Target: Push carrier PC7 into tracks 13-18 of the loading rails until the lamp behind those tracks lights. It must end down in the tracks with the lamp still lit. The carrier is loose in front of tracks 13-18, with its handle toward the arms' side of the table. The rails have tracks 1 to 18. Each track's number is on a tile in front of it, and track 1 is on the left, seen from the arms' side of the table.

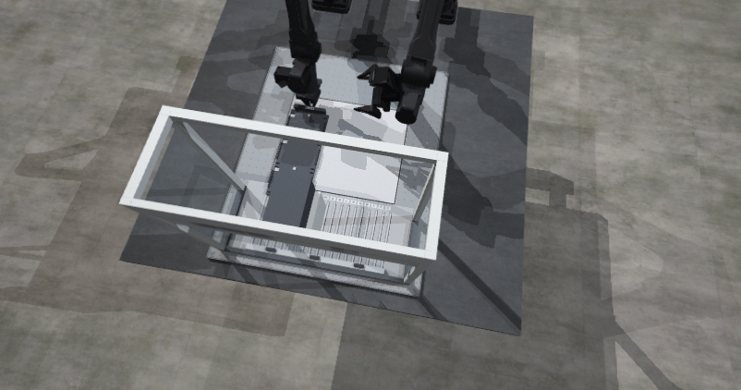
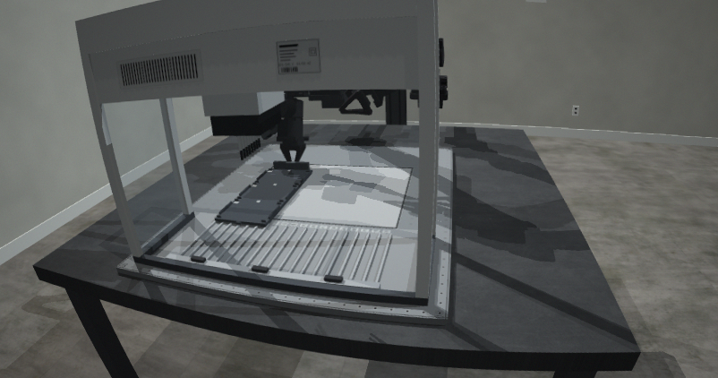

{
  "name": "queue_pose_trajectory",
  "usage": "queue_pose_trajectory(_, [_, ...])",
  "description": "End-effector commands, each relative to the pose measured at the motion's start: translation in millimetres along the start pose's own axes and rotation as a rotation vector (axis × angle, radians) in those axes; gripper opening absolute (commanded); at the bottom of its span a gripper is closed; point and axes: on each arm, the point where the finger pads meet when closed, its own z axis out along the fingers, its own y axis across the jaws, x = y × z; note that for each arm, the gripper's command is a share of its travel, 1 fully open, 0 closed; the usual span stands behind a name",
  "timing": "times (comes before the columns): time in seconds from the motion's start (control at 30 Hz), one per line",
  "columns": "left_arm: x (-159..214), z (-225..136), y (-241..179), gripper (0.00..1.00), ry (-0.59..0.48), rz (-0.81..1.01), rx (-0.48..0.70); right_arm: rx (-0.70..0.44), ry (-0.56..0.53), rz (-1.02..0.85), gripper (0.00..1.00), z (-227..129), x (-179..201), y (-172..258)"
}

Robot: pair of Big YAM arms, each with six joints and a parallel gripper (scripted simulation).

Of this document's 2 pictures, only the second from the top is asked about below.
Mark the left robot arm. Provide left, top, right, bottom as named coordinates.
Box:
left=439, top=39, right=447, bottom=95

